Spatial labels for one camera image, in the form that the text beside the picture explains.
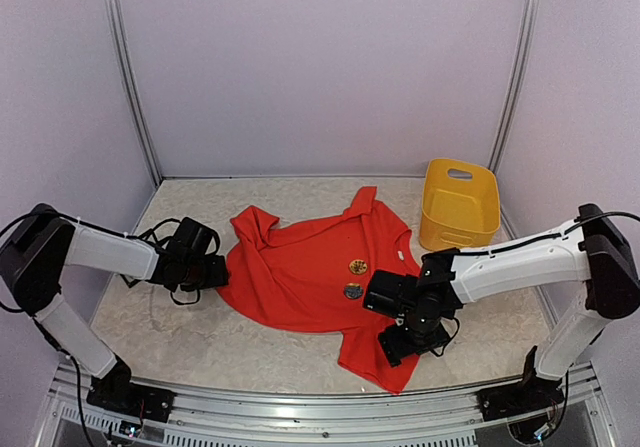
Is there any blue round brooch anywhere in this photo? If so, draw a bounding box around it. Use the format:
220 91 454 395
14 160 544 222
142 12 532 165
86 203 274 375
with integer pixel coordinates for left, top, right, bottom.
343 283 364 300

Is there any aluminium front rail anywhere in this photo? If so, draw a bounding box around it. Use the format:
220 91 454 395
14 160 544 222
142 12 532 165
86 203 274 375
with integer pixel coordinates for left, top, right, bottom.
29 361 621 447

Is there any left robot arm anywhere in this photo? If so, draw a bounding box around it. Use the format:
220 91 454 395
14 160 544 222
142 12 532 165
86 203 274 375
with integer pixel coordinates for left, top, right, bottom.
1 203 229 412

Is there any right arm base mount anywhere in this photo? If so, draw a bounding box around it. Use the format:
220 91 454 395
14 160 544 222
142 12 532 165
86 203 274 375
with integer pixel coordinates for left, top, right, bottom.
476 346 573 422

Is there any right aluminium corner post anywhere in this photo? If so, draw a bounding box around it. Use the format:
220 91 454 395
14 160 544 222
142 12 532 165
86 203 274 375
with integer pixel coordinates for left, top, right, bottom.
487 0 544 171

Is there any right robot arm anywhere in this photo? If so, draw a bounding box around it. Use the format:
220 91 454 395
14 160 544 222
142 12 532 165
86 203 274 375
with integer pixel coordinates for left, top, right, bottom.
363 203 639 411

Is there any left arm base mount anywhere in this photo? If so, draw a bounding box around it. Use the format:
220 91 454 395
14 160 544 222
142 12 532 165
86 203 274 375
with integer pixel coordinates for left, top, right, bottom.
87 357 176 423

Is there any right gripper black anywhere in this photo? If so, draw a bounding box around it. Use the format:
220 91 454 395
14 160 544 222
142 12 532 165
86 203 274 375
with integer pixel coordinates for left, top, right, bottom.
378 308 450 367

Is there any yellow plastic basket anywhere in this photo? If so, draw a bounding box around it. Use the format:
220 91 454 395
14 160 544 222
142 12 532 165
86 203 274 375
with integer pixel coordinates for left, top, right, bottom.
418 158 501 251

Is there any red t-shirt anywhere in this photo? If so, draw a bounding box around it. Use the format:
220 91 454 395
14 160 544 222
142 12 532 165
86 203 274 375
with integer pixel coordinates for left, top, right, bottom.
219 186 420 394

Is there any yellow round brooch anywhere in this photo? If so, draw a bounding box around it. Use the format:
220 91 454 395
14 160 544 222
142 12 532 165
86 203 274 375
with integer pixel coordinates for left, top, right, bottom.
349 259 368 275

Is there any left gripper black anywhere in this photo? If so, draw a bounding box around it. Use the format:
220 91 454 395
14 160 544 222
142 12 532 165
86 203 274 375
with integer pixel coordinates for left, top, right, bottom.
181 254 229 292

